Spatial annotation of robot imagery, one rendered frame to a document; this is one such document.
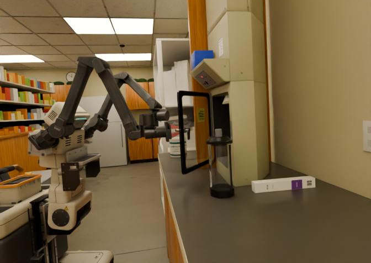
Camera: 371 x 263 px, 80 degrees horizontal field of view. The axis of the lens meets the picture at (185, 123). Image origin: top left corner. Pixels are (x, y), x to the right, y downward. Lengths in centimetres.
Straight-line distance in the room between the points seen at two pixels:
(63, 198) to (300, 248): 122
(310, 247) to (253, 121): 55
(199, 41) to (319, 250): 114
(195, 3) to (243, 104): 73
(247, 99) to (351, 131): 42
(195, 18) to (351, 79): 86
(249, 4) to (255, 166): 72
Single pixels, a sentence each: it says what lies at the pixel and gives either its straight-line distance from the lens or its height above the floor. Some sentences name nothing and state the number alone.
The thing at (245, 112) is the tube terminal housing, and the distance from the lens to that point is 102.
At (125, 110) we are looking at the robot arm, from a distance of 112.
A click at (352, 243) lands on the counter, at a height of 94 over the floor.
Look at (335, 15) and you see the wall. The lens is 120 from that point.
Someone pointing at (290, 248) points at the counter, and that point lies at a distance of 67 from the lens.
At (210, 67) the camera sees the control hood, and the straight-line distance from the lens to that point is 99.
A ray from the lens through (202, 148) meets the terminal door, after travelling 121.
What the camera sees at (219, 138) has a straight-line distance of 88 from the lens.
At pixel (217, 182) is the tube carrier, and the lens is 91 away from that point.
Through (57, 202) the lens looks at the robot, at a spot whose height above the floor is 81.
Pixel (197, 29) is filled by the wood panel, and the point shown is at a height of 177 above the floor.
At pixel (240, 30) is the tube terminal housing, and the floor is 163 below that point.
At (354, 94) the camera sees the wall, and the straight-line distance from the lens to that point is 109.
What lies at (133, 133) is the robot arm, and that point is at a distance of 110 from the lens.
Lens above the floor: 129
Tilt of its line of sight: 3 degrees down
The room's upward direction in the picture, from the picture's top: 3 degrees counter-clockwise
